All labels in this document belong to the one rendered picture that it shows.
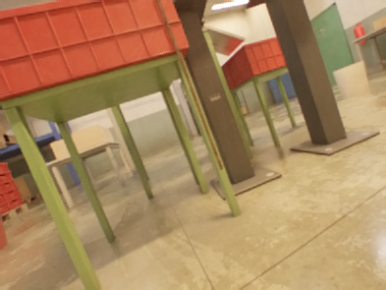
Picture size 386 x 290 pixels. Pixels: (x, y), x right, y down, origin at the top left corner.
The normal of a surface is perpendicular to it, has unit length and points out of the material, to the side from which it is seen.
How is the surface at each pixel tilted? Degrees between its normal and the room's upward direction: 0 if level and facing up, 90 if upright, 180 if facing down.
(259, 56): 90
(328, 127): 90
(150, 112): 90
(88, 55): 90
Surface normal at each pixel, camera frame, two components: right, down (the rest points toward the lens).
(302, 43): 0.09, 0.04
